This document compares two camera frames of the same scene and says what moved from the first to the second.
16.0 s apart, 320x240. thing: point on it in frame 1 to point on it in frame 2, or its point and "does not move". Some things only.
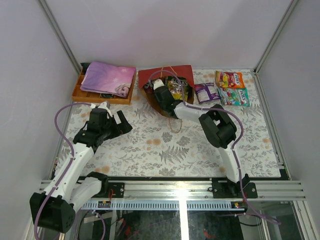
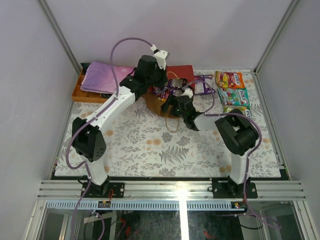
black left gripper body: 116,125 to 158,78
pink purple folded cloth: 106,78 does not move
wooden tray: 79,94 does not move
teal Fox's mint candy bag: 234,96 does not move
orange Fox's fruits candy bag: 229,79 does not move
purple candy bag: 206,92 to 203,84
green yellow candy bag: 178,87 to 245,109
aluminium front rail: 202,190 does not move
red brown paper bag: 146,76 does not move
